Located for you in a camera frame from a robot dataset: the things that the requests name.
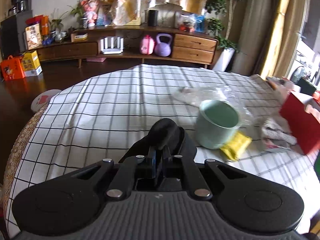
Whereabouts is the orange gift bag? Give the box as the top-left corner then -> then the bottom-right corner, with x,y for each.
1,55 -> 25,81

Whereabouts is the white wifi router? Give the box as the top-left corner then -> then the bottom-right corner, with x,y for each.
100,36 -> 124,55

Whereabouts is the pink toy backpack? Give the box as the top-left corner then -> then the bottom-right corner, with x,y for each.
139,35 -> 155,55

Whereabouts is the black cylindrical speaker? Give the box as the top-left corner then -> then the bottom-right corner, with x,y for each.
148,10 -> 158,27

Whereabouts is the yellow carton box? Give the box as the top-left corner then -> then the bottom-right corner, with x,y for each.
22,51 -> 42,77

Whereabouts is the black fabric pouch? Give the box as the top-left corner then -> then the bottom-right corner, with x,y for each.
119,118 -> 197,163

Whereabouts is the purple kettlebell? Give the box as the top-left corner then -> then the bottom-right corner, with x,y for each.
154,33 -> 172,57

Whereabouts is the black mini fridge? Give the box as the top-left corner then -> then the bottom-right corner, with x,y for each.
1,10 -> 33,60

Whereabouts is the green potted tree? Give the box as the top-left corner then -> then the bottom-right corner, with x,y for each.
204,0 -> 242,50

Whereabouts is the cartoon print snack box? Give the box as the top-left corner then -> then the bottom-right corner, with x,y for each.
25,23 -> 42,50

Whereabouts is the yellow sponge cloth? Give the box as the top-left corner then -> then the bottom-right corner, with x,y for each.
220,131 -> 252,161

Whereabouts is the white tall planter pot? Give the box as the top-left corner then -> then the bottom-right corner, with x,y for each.
213,48 -> 235,72

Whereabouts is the pink plush doll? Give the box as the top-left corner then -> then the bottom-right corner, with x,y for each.
80,0 -> 98,28

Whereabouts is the red cardboard box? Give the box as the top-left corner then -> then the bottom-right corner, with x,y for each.
279,92 -> 319,154

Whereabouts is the mint green ceramic mug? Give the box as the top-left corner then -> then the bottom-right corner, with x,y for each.
195,100 -> 240,150

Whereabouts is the wooden tv cabinet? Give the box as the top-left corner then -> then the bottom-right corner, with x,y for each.
35,25 -> 219,68

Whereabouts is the white fluffy knit cloth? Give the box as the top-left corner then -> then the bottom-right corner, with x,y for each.
260,116 -> 297,148

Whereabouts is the coffee machine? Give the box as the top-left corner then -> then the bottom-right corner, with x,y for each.
8,0 -> 32,16

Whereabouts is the clear bubble wrap bag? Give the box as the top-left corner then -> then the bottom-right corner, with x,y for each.
172,84 -> 256,133

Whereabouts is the white black checked tablecloth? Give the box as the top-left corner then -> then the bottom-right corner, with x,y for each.
3,64 -> 319,237

